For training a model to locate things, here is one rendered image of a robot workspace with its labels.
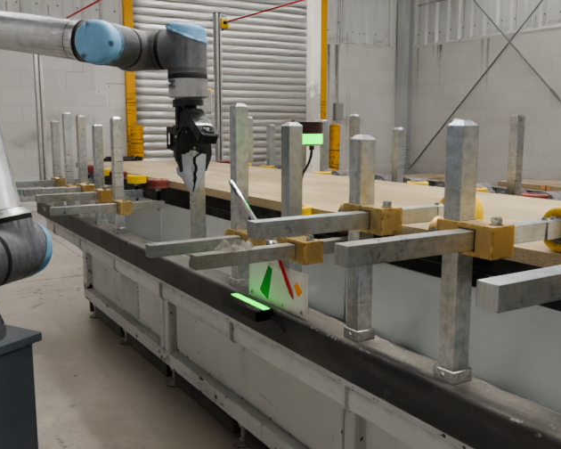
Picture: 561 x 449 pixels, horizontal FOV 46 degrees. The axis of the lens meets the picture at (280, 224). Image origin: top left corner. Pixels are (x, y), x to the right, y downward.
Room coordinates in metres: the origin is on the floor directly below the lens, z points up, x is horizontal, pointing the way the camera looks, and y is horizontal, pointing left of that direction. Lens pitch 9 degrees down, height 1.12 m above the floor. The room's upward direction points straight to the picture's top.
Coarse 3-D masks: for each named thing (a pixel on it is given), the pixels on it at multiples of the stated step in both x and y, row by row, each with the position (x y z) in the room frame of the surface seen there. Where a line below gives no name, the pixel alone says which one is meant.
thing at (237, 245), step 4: (224, 240) 1.35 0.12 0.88; (236, 240) 1.35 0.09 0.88; (220, 244) 1.34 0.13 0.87; (224, 244) 1.34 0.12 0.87; (228, 244) 1.34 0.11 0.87; (232, 244) 1.35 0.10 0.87; (236, 244) 1.35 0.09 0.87; (240, 244) 1.34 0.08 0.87; (244, 244) 1.35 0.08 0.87; (248, 244) 1.37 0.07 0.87; (252, 244) 1.37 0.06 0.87; (216, 248) 1.34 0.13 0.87; (220, 248) 1.34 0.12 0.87; (224, 248) 1.34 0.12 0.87; (228, 248) 1.32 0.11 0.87; (232, 248) 1.31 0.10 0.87; (236, 248) 1.32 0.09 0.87; (240, 248) 1.33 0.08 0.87; (244, 248) 1.34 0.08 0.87; (248, 248) 1.35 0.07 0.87; (224, 252) 1.31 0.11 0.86
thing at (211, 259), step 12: (324, 240) 1.47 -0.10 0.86; (336, 240) 1.47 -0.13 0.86; (204, 252) 1.32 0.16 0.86; (216, 252) 1.32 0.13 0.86; (228, 252) 1.32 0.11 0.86; (240, 252) 1.34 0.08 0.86; (252, 252) 1.35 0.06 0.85; (264, 252) 1.37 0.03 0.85; (276, 252) 1.38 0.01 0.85; (288, 252) 1.40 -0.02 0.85; (324, 252) 1.45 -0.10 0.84; (192, 264) 1.30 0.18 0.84; (204, 264) 1.29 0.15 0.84; (216, 264) 1.31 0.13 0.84; (228, 264) 1.32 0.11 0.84; (240, 264) 1.34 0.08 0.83
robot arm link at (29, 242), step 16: (0, 128) 1.75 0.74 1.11; (0, 144) 1.72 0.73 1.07; (0, 160) 1.71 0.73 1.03; (0, 176) 1.69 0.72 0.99; (0, 192) 1.68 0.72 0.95; (16, 192) 1.73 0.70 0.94; (0, 208) 1.67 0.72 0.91; (16, 208) 1.70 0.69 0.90; (0, 224) 1.65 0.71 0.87; (16, 224) 1.67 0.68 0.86; (32, 224) 1.72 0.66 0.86; (16, 240) 1.65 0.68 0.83; (32, 240) 1.70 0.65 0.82; (48, 240) 1.76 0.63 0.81; (16, 256) 1.63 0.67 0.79; (32, 256) 1.68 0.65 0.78; (48, 256) 1.75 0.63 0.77; (16, 272) 1.63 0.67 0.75; (32, 272) 1.71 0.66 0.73
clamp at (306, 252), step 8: (280, 240) 1.46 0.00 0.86; (288, 240) 1.43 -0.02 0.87; (296, 240) 1.41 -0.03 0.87; (304, 240) 1.41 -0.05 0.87; (320, 240) 1.41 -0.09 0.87; (296, 248) 1.41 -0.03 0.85; (304, 248) 1.38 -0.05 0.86; (312, 248) 1.39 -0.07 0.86; (320, 248) 1.40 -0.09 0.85; (296, 256) 1.41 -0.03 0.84; (304, 256) 1.38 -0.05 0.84; (312, 256) 1.39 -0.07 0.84; (320, 256) 1.40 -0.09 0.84; (304, 264) 1.38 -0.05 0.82; (312, 264) 1.39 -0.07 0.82
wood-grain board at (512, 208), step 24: (144, 168) 3.27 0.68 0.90; (168, 168) 3.27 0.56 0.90; (216, 168) 3.27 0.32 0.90; (264, 168) 3.27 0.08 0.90; (216, 192) 2.22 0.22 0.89; (264, 192) 2.12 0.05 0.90; (312, 192) 2.12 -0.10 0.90; (336, 192) 2.12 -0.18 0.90; (384, 192) 2.12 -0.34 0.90; (408, 192) 2.12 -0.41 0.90; (432, 192) 2.12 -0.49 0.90; (480, 192) 2.12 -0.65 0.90; (504, 216) 1.56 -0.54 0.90; (528, 216) 1.56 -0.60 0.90; (528, 264) 1.15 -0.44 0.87; (552, 264) 1.11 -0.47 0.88
